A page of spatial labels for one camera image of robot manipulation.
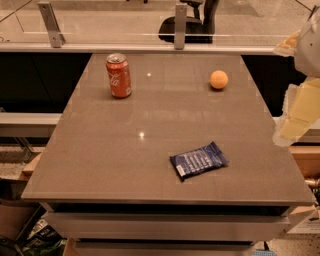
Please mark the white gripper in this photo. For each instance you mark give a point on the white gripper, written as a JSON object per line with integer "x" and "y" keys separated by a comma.
{"x": 309, "y": 50}

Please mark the blue rxbar blueberry wrapper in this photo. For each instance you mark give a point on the blue rxbar blueberry wrapper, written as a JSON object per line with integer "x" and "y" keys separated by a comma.
{"x": 198, "y": 161}

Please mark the red coke can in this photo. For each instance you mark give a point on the red coke can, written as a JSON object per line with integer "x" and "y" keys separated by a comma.
{"x": 118, "y": 71}

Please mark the orange fruit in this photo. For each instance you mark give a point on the orange fruit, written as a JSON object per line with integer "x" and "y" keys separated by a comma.
{"x": 219, "y": 79}

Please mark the black office chair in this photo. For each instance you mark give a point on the black office chair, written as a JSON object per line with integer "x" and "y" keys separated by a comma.
{"x": 200, "y": 28}

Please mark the white drawer cabinet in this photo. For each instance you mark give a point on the white drawer cabinet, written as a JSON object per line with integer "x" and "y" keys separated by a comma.
{"x": 121, "y": 234}

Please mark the green snack bags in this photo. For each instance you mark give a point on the green snack bags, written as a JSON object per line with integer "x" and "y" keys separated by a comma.
{"x": 43, "y": 240}

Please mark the cardboard box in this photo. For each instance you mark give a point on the cardboard box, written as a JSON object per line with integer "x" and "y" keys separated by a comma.
{"x": 14, "y": 214}

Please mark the middle metal glass bracket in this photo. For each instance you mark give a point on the middle metal glass bracket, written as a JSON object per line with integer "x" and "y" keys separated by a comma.
{"x": 180, "y": 26}

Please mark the metal glass bracket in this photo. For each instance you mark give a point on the metal glass bracket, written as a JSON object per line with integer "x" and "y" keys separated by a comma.
{"x": 180, "y": 26}
{"x": 56, "y": 38}

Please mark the left metal glass bracket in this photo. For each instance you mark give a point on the left metal glass bracket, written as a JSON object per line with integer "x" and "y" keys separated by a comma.
{"x": 56, "y": 38}

